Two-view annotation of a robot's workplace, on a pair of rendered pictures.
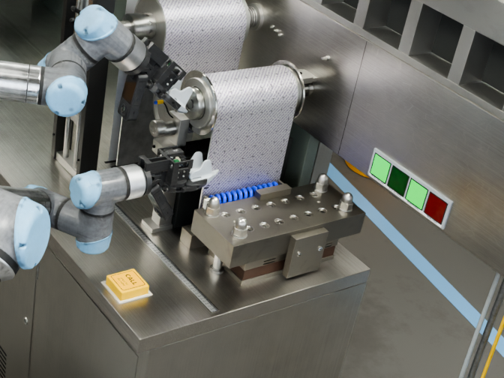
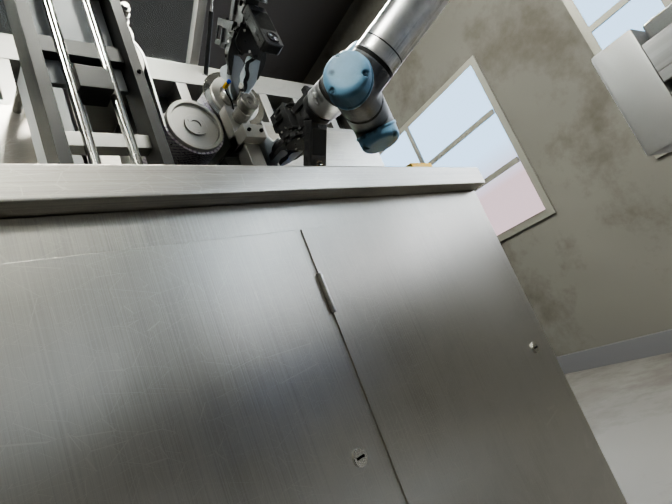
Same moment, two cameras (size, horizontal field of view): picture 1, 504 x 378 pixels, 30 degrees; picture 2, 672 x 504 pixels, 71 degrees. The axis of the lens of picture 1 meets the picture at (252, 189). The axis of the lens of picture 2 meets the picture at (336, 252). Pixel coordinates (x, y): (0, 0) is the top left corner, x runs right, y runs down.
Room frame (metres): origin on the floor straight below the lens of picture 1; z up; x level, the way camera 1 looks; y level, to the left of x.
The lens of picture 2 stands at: (1.92, 1.11, 0.63)
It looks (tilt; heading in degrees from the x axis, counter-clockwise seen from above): 12 degrees up; 266
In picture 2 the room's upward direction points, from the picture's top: 22 degrees counter-clockwise
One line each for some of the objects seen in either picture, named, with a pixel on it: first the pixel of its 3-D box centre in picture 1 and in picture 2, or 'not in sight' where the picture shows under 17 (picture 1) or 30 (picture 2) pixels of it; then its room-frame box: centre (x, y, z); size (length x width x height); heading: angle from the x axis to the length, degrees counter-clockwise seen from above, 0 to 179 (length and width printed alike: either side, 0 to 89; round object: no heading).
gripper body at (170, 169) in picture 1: (162, 172); (302, 120); (1.82, 0.20, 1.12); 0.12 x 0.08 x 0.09; 132
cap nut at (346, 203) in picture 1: (346, 200); not in sight; (1.99, -0.23, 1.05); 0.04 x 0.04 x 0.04
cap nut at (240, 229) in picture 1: (241, 226); not in sight; (1.78, 0.01, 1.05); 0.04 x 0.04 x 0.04
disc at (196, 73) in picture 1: (198, 103); (234, 99); (1.94, 0.16, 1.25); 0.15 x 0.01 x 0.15; 42
